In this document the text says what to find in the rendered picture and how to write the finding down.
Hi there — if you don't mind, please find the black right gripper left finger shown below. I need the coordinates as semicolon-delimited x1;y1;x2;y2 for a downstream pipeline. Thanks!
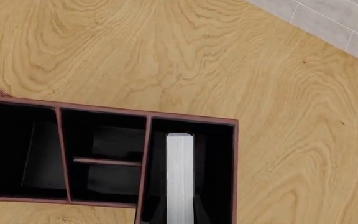
149;195;168;224

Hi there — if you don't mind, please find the book with white pages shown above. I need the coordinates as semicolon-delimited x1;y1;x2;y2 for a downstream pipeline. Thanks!
165;131;195;224

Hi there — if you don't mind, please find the red-brown desk caddy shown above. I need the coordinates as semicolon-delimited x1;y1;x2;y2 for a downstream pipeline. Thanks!
0;93;240;224

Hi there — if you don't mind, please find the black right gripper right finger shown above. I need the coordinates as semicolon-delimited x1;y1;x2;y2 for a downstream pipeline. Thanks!
193;195;212;224

